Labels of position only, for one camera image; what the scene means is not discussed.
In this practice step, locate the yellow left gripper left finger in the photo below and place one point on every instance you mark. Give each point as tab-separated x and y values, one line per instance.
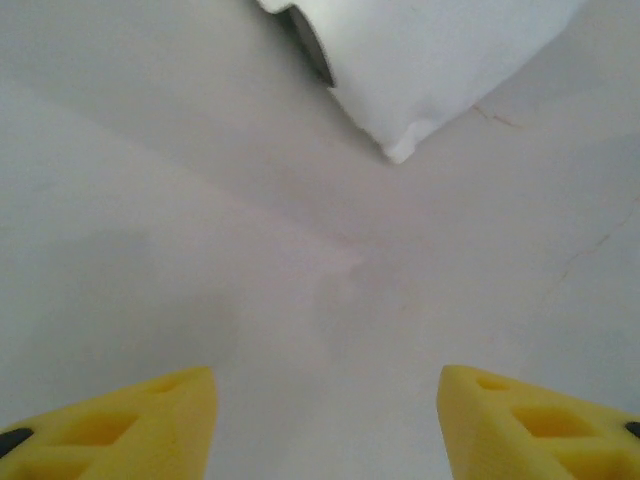
125	440

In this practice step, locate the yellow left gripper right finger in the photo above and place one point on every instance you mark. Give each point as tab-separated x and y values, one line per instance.
540	440

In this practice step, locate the white t-shirt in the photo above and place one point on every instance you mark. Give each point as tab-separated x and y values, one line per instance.
425	60

